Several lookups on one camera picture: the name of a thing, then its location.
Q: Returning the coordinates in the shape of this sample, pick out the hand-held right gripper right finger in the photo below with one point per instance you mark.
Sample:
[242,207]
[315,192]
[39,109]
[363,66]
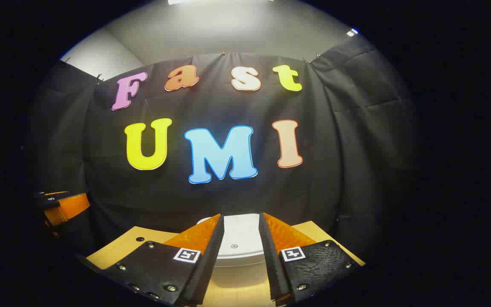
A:
[269,256]

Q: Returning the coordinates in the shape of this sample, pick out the black backdrop cloth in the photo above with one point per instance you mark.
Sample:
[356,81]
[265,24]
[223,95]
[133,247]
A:
[335,149]

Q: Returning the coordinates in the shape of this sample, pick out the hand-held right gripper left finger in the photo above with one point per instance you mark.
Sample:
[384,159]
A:
[210,252]

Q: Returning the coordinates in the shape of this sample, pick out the white desktop garbage bin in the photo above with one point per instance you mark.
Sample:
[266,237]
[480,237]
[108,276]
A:
[242,232]

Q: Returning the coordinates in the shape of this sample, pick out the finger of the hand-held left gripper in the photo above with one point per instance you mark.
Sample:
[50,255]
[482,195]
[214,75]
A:
[68,207]

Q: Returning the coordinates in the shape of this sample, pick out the wooden desktop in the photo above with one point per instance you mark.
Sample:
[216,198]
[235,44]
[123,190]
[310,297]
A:
[122,247]

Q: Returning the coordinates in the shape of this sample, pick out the ceiling light panel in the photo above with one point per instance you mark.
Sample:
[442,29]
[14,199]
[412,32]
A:
[220,1]

